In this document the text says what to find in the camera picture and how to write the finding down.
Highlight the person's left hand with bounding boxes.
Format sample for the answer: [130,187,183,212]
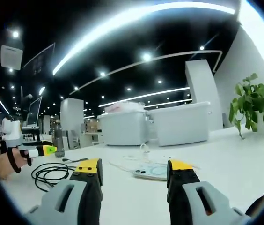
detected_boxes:
[0,147,34,181]

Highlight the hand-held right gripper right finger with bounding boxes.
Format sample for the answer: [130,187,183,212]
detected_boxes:
[166,159,252,225]

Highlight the light blue smartphone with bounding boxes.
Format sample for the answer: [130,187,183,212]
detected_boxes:
[132,162,170,181]

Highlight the dark grey water bottle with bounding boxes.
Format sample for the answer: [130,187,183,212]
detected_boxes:
[54,127,66,158]

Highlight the green potted plant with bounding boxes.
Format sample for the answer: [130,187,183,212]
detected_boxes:
[228,73,264,140]

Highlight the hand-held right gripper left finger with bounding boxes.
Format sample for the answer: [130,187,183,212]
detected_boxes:
[23,157,103,225]

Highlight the large white storage box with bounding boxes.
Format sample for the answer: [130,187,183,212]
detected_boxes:
[148,101,211,147]

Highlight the white charging cable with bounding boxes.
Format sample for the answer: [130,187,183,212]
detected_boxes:
[109,143,152,174]

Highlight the computer monitor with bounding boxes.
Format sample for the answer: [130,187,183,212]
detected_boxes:
[26,96,43,128]

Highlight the white ceiling air vent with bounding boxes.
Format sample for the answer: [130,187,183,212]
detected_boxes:
[0,45,24,71]

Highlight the white storage box with bag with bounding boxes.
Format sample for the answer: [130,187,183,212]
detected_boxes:
[98,109,150,146]

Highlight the white plastic bag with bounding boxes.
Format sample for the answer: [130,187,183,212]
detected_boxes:
[104,100,145,113]

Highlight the black data cable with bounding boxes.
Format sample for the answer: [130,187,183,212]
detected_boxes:
[31,163,77,193]

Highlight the black Velcro strap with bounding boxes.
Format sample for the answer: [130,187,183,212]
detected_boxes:
[62,157,88,163]

